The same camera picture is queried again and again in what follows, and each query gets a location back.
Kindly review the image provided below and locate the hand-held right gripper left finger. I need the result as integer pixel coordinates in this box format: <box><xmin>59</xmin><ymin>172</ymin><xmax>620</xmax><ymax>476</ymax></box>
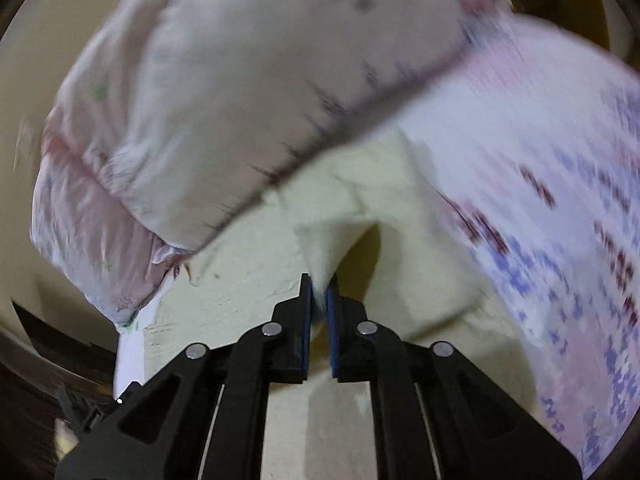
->
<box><xmin>54</xmin><ymin>273</ymin><xmax>315</xmax><ymax>480</ymax></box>

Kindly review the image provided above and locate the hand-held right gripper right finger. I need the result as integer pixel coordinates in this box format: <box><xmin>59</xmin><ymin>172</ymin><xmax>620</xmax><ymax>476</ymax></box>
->
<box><xmin>325</xmin><ymin>274</ymin><xmax>584</xmax><ymax>480</ymax></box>

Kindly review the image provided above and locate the cream small garment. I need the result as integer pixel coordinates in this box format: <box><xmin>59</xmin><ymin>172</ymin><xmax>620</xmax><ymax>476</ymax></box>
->
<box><xmin>142</xmin><ymin>127</ymin><xmax>551</xmax><ymax>480</ymax></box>

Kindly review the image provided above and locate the pink printed pillow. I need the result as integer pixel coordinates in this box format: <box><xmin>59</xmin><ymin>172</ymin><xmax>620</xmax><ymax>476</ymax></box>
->
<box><xmin>30</xmin><ymin>0</ymin><xmax>516</xmax><ymax>328</ymax></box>

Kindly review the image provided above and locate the white floral printed bedsheet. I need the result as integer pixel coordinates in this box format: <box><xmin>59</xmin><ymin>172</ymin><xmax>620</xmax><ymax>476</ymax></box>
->
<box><xmin>112</xmin><ymin>15</ymin><xmax>640</xmax><ymax>478</ymax></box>

